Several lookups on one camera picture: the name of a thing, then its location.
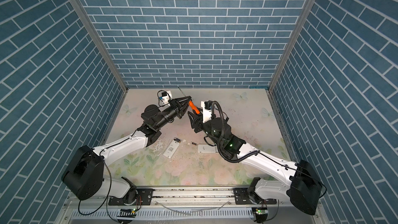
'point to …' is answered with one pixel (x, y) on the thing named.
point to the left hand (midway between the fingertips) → (192, 100)
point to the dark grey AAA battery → (194, 143)
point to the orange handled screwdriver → (191, 104)
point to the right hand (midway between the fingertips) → (190, 109)
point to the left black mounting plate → (143, 197)
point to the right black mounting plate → (242, 197)
